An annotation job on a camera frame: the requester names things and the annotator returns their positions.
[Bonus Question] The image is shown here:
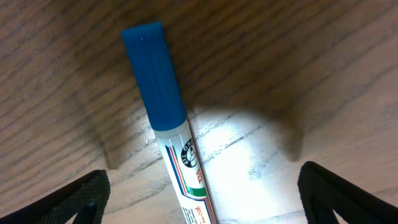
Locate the blue capped white marker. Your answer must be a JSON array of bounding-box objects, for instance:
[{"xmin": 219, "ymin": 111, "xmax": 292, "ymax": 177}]
[{"xmin": 121, "ymin": 22, "xmax": 216, "ymax": 224}]

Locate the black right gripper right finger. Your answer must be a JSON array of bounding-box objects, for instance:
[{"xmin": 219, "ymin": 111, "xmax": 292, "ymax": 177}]
[{"xmin": 297, "ymin": 161, "xmax": 397, "ymax": 223}]

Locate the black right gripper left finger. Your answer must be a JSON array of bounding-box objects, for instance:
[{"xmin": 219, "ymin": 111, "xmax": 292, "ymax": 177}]
[{"xmin": 1, "ymin": 170, "xmax": 110, "ymax": 224}]

